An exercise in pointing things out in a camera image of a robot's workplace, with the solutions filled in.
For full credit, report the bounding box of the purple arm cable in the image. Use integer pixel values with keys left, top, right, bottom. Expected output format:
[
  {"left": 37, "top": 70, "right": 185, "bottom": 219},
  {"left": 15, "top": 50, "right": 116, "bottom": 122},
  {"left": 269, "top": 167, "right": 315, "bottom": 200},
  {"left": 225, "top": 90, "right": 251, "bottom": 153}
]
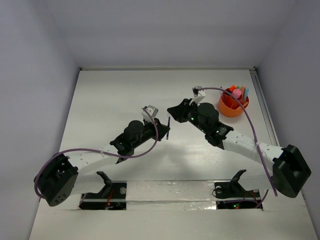
[
  {"left": 197, "top": 86, "right": 278, "bottom": 209},
  {"left": 33, "top": 108, "right": 161, "bottom": 200}
]

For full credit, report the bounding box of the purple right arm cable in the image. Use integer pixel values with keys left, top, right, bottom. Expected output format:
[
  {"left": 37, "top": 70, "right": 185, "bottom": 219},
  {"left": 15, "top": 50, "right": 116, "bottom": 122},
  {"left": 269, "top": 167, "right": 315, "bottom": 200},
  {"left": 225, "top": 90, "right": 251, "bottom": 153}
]
[{"left": 197, "top": 86, "right": 278, "bottom": 209}]

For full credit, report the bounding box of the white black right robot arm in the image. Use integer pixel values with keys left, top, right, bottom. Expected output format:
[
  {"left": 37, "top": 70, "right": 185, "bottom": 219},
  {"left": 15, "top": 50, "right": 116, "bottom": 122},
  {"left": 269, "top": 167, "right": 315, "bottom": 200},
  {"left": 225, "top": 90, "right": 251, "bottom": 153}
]
[{"left": 167, "top": 98, "right": 312, "bottom": 198}]

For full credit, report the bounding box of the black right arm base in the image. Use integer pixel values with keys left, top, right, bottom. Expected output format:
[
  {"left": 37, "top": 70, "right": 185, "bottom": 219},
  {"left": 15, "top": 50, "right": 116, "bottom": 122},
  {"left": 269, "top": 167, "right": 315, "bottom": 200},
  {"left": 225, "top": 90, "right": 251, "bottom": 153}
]
[{"left": 211, "top": 169, "right": 263, "bottom": 210}]

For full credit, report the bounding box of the orange marker cap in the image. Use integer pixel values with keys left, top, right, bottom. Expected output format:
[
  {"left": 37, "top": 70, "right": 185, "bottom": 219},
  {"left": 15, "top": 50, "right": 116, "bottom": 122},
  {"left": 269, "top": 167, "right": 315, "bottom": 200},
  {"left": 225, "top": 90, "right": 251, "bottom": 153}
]
[{"left": 229, "top": 85, "right": 238, "bottom": 92}]

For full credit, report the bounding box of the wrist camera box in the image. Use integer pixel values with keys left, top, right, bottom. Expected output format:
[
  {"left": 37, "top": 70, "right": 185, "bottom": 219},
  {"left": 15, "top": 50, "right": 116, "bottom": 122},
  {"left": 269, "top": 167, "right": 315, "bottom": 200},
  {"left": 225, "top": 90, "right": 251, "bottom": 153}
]
[
  {"left": 141, "top": 105, "right": 159, "bottom": 123},
  {"left": 190, "top": 86, "right": 206, "bottom": 104}
]

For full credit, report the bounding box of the blue tip clear highlighter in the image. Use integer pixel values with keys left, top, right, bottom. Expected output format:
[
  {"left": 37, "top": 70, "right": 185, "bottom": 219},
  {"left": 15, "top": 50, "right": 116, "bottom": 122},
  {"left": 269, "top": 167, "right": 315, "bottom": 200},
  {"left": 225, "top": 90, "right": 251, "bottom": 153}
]
[{"left": 242, "top": 87, "right": 249, "bottom": 102}]

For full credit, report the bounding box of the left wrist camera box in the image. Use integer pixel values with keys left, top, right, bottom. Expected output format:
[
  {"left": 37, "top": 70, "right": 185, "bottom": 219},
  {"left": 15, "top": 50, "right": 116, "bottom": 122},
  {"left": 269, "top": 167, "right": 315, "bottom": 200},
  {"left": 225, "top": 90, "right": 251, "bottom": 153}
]
[{"left": 141, "top": 105, "right": 159, "bottom": 123}]

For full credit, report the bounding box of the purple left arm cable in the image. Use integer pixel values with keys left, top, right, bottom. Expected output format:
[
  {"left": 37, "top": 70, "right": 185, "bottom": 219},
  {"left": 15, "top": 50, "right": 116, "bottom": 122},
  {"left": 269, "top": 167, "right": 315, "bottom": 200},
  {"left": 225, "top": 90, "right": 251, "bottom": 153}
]
[{"left": 33, "top": 108, "right": 161, "bottom": 200}]

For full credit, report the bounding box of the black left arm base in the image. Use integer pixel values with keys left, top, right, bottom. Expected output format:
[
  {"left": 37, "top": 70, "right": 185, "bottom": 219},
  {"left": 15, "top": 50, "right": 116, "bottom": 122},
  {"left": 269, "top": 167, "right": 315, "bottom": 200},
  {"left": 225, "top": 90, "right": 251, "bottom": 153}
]
[{"left": 78, "top": 171, "right": 127, "bottom": 211}]

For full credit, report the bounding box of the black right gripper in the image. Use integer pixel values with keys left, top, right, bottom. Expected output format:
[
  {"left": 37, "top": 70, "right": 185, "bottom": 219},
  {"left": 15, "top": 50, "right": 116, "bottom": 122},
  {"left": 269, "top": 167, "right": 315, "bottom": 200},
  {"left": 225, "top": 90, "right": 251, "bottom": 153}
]
[{"left": 167, "top": 98, "right": 209, "bottom": 134}]

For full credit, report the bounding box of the peach translucent marker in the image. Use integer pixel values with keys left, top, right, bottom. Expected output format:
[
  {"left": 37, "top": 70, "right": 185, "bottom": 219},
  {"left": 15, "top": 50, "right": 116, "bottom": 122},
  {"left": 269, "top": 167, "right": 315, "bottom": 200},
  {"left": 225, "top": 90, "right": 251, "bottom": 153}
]
[{"left": 235, "top": 105, "right": 243, "bottom": 111}]

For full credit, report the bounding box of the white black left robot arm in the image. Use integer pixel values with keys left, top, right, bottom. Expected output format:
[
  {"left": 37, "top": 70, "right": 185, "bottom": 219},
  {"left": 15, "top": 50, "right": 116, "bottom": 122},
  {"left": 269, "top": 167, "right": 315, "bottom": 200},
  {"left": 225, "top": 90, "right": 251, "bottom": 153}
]
[{"left": 33, "top": 118, "right": 170, "bottom": 207}]

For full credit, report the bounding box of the blue ballpoint pen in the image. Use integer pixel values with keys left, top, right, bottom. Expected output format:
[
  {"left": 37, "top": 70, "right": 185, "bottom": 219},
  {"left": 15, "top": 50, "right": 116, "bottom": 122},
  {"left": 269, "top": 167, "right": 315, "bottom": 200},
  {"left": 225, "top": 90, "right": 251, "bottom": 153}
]
[{"left": 220, "top": 86, "right": 224, "bottom": 102}]

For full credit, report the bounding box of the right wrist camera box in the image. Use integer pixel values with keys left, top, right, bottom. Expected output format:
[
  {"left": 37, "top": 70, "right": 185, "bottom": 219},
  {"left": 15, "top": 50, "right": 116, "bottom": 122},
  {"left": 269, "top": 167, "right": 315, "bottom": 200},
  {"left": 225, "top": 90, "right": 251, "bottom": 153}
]
[{"left": 190, "top": 86, "right": 206, "bottom": 104}]

